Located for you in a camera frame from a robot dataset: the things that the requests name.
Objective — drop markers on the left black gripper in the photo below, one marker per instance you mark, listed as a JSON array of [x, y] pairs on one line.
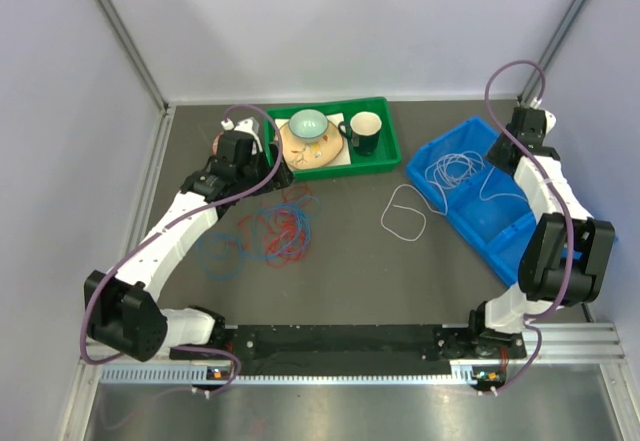
[[262, 159]]

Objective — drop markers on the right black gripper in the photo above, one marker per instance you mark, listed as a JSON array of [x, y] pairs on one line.
[[493, 154]]

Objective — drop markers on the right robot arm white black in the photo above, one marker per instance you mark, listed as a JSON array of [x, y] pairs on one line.
[[565, 260]]

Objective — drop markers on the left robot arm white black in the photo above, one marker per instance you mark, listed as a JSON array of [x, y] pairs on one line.
[[121, 306]]

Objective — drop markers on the red patterned small bowl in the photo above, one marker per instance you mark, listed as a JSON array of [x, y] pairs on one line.
[[215, 143]]

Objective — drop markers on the peach ceramic plate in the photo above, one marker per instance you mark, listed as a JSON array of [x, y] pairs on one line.
[[312, 151]]

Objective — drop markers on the light blue ceramic bowl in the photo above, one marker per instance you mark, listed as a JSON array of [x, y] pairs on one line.
[[308, 124]]

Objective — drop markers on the blue plastic divided bin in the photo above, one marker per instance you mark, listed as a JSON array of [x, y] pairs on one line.
[[484, 204]]

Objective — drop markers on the dark green mug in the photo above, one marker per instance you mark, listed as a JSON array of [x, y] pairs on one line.
[[363, 132]]

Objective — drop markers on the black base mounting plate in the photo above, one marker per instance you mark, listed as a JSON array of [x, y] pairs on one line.
[[360, 350]]

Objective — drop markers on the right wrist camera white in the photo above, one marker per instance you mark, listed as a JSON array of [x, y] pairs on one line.
[[550, 118]]

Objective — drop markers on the grey slotted cable duct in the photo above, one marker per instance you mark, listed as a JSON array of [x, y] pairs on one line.
[[205, 375]]

